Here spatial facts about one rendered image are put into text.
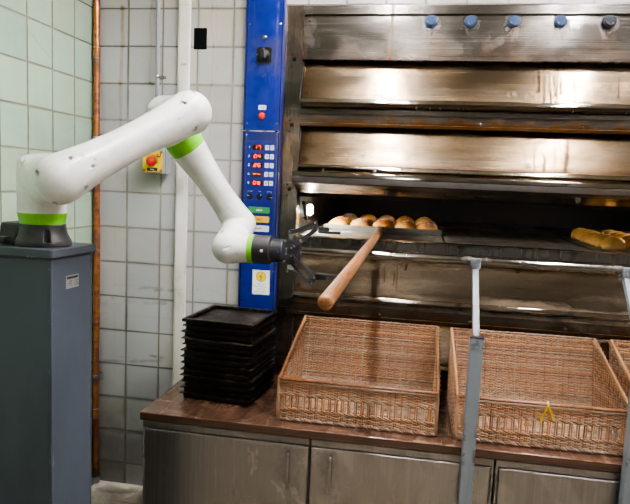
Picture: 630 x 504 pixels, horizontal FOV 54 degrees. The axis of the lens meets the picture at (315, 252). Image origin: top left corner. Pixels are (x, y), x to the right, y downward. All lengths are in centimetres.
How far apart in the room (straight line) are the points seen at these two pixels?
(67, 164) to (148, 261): 121
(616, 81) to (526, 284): 83
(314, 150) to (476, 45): 74
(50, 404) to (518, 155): 184
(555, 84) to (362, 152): 77
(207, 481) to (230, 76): 157
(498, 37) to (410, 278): 99
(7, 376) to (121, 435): 123
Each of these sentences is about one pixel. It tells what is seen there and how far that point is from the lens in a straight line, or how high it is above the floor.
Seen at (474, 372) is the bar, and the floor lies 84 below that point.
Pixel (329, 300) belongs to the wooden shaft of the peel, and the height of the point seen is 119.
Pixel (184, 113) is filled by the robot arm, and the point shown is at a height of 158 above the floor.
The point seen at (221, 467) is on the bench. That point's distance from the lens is 230.
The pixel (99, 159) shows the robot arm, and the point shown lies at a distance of 168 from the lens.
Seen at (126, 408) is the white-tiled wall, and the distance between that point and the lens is 300.
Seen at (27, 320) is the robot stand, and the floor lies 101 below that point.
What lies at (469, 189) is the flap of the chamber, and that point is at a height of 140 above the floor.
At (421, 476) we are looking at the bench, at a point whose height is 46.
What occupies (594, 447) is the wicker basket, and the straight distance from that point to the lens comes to 226.
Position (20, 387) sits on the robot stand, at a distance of 189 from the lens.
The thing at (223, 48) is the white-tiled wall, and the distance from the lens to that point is 271.
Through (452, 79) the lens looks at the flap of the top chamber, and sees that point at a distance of 257.
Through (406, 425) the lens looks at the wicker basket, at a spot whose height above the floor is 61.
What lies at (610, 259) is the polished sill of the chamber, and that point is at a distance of 263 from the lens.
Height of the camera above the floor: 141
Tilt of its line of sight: 6 degrees down
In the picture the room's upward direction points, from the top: 2 degrees clockwise
